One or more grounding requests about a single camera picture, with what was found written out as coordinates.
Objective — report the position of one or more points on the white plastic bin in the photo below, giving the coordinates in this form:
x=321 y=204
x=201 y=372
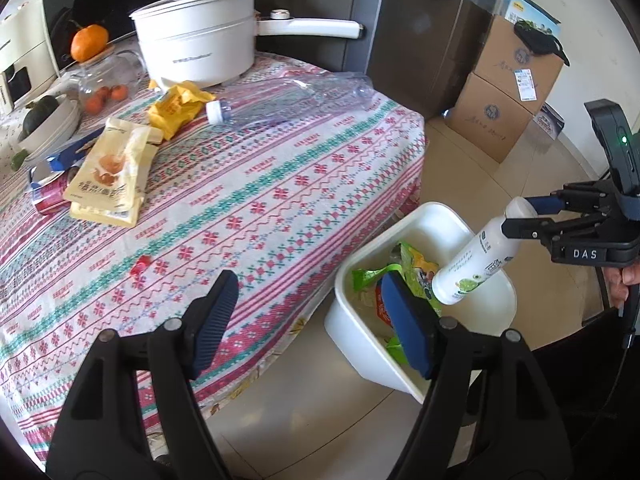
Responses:
x=365 y=340

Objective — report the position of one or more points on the beige snack packet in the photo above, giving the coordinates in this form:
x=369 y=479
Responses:
x=112 y=170

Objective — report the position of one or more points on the white milk bottle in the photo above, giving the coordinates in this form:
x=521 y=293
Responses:
x=475 y=260

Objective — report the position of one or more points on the grey refrigerator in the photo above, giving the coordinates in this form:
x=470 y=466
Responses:
x=425 y=25

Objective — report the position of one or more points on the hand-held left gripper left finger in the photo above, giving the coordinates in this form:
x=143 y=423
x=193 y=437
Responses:
x=212 y=325

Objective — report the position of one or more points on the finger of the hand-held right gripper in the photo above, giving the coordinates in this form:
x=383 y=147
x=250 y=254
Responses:
x=545 y=204
x=525 y=227

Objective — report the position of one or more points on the green snack bag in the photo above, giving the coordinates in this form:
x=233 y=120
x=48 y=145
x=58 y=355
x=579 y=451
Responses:
x=417 y=267

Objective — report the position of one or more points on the clear plastic bottle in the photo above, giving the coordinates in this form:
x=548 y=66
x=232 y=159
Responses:
x=300 y=97

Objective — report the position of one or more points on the white ceramic bowl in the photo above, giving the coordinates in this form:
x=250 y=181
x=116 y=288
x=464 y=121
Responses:
x=55 y=127

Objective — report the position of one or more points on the patterned striped tablecloth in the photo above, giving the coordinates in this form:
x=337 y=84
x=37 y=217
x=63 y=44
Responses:
x=280 y=190

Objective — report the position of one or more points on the black microwave oven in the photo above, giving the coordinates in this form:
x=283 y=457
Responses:
x=110 y=0

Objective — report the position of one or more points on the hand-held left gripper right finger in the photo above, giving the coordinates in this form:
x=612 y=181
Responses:
x=407 y=320

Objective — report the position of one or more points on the red bottle cap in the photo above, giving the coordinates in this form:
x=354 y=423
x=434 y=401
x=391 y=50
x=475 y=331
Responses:
x=141 y=265

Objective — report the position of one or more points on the small green vegetable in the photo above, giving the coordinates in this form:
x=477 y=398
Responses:
x=18 y=161

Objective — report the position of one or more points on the large orange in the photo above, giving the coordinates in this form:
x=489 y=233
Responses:
x=89 y=42

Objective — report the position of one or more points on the small tangerine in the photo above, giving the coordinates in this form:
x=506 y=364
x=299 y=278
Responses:
x=118 y=93
x=95 y=101

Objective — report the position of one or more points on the blue printed box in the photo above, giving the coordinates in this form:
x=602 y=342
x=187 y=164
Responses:
x=525 y=7

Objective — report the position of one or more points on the glass jar with tomatoes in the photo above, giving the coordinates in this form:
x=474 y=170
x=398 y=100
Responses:
x=117 y=72

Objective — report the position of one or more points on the dark green squash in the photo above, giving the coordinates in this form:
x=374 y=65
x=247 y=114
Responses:
x=40 y=115

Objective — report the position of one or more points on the cream air fryer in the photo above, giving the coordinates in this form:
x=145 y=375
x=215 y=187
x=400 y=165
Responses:
x=22 y=60

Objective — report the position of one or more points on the small blue white box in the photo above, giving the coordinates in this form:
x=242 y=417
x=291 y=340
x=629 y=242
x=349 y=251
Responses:
x=549 y=121

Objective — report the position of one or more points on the white electric pot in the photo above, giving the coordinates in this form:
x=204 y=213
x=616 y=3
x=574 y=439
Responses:
x=200 y=35

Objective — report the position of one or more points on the blue snack packet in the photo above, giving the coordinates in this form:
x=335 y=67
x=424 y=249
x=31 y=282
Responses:
x=65 y=157

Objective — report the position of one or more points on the person's right hand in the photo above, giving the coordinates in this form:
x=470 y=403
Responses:
x=622 y=282

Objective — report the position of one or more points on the red soda can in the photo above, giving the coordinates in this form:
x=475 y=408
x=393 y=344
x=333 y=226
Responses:
x=50 y=200

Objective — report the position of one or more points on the yellow crumpled wrapper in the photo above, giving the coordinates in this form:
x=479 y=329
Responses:
x=175 y=107

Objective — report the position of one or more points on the black bag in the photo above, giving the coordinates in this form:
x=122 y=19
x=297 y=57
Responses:
x=540 y=42

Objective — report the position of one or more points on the cardboard box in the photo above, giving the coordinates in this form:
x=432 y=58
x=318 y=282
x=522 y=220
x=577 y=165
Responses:
x=510 y=67
x=487 y=117

